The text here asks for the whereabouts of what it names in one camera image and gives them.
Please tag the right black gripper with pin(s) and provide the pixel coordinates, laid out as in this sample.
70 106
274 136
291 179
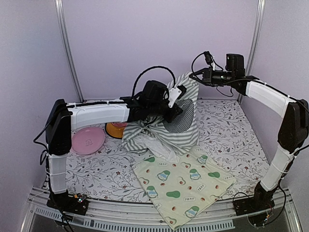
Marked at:
207 78

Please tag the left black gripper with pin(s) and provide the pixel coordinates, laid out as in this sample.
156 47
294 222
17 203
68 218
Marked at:
170 117

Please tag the striped fabric pet tent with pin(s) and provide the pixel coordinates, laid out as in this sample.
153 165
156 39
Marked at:
165 140

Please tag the avocado print cushion mat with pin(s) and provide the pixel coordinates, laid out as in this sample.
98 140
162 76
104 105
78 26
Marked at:
181 191

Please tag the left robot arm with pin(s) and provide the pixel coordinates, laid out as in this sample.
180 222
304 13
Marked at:
66 117

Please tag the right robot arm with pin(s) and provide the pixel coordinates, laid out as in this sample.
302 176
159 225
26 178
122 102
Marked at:
294 113

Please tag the yellow double pet feeder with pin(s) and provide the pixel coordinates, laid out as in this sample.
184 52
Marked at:
113 131

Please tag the pink bowl in feeder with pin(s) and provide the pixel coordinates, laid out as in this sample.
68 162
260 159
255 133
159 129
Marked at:
119 124

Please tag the floral table cloth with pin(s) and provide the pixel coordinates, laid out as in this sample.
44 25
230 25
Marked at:
224 133

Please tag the pink round plate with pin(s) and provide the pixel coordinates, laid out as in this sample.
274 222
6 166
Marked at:
88 140

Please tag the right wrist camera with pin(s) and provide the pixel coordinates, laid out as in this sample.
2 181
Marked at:
209 60

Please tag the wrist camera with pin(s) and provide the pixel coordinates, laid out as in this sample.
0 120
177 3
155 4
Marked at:
209 60
176 93

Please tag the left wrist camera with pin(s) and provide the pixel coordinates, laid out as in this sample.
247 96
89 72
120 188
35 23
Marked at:
176 93

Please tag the right aluminium frame post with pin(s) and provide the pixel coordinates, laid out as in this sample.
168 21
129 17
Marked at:
256 34

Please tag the aluminium frame post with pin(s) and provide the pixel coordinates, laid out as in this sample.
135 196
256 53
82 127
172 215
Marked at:
66 43
256 34

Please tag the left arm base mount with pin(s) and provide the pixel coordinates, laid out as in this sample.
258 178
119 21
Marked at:
64 202

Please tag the left aluminium frame post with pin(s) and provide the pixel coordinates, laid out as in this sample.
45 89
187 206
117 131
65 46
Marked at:
66 43

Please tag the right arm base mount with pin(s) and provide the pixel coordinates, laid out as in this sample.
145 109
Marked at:
258 208

